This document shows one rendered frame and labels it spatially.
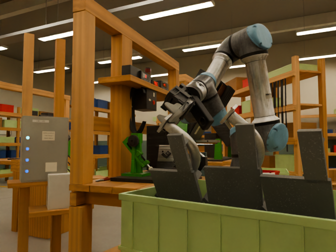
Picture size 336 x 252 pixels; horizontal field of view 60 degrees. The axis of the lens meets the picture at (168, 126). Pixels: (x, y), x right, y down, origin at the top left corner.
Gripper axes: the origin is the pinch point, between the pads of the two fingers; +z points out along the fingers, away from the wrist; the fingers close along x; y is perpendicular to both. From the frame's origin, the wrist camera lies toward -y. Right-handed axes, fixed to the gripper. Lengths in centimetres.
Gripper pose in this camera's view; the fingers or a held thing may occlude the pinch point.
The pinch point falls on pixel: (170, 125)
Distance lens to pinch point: 82.8
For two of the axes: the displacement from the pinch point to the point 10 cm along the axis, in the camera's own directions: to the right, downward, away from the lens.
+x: 4.1, -6.5, -6.3
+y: -7.9, -6.1, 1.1
